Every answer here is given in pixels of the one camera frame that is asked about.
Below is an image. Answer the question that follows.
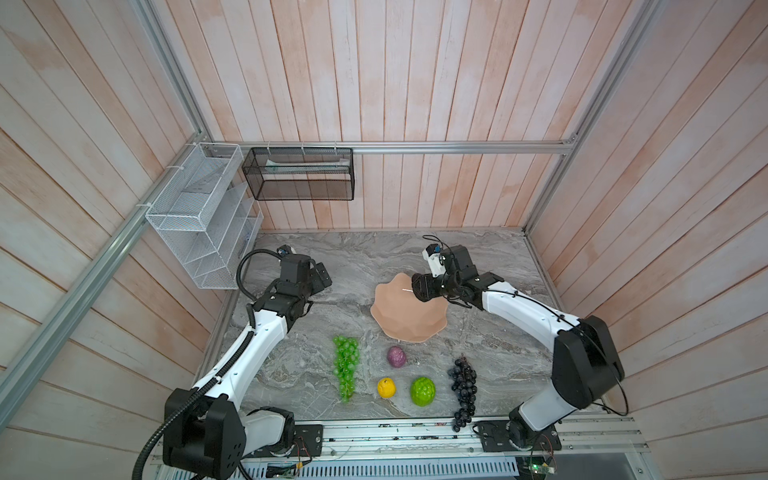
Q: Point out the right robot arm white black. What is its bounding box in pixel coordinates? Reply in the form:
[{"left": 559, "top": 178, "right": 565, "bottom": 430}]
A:
[{"left": 411, "top": 235, "right": 625, "bottom": 451}]

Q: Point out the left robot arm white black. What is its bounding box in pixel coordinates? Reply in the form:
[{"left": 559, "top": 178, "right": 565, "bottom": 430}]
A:
[{"left": 132, "top": 245, "right": 332, "bottom": 479}]

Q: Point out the dark purple fake grape bunch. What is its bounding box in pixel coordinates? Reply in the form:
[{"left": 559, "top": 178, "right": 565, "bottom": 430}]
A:
[{"left": 447, "top": 355, "right": 478, "bottom": 433}]

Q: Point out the white wire mesh shelf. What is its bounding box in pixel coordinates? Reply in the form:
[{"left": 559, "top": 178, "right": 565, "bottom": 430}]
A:
[{"left": 146, "top": 143, "right": 263, "bottom": 290}]

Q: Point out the pink scalloped fruit bowl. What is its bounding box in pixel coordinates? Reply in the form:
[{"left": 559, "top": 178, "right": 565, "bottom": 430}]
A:
[{"left": 371, "top": 273, "right": 449, "bottom": 343}]

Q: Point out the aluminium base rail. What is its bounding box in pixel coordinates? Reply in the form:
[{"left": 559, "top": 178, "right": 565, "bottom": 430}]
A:
[{"left": 149, "top": 413, "right": 652, "bottom": 480}]

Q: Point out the black corrugated cable hose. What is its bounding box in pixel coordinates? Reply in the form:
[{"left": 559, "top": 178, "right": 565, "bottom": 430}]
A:
[{"left": 130, "top": 248, "right": 283, "bottom": 480}]

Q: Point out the left aluminium frame bar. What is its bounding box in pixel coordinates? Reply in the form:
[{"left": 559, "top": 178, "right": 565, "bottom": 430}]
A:
[{"left": 1, "top": 1, "right": 219, "bottom": 431}]

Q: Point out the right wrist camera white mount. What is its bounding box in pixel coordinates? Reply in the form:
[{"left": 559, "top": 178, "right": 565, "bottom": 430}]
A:
[{"left": 422, "top": 243, "right": 446, "bottom": 277}]

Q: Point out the black wire mesh basket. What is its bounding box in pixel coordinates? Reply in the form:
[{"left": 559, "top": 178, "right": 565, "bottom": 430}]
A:
[{"left": 242, "top": 146, "right": 356, "bottom": 201}]

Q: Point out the right aluminium frame bar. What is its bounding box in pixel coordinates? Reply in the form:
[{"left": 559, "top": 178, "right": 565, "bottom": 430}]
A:
[{"left": 521, "top": 1, "right": 667, "bottom": 241}]

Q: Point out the green fake grape bunch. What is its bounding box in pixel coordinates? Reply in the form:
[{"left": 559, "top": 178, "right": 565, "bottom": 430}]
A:
[{"left": 333, "top": 336, "right": 360, "bottom": 403}]

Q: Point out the horizontal aluminium frame bar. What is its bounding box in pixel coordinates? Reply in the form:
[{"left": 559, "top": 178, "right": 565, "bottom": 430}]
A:
[{"left": 213, "top": 140, "right": 575, "bottom": 155}]

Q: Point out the yellow fake lemon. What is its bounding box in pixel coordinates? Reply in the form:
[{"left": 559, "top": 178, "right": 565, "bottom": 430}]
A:
[{"left": 377, "top": 377, "right": 397, "bottom": 399}]

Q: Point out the purple fake fruit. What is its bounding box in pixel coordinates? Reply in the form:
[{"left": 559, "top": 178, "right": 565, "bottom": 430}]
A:
[{"left": 387, "top": 346, "right": 407, "bottom": 368}]

